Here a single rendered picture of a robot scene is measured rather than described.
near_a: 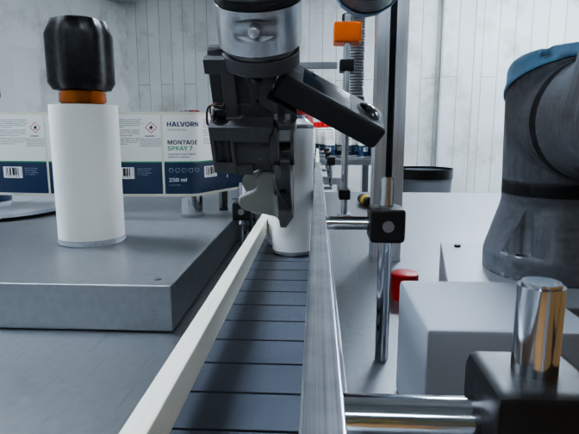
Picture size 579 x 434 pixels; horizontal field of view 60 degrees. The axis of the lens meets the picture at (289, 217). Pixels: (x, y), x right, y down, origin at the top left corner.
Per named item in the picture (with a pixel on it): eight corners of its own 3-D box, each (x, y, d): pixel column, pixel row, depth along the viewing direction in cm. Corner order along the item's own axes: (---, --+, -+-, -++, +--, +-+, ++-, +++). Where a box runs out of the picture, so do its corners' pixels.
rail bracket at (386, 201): (316, 350, 47) (318, 175, 45) (395, 352, 47) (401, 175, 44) (316, 366, 44) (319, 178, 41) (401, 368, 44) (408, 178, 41)
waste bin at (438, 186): (447, 235, 500) (451, 166, 489) (451, 248, 448) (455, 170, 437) (392, 232, 513) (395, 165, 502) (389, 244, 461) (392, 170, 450)
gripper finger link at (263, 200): (244, 225, 60) (236, 158, 54) (294, 225, 59) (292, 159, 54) (240, 242, 57) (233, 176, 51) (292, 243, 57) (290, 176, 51)
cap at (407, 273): (414, 293, 64) (414, 268, 64) (421, 301, 61) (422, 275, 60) (387, 293, 64) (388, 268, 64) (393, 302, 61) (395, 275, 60)
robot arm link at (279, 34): (302, -16, 46) (299, 15, 40) (302, 35, 49) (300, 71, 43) (221, -14, 46) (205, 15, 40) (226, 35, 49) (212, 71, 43)
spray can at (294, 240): (278, 246, 68) (277, 89, 64) (316, 249, 66) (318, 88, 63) (267, 256, 63) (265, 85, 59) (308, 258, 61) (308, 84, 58)
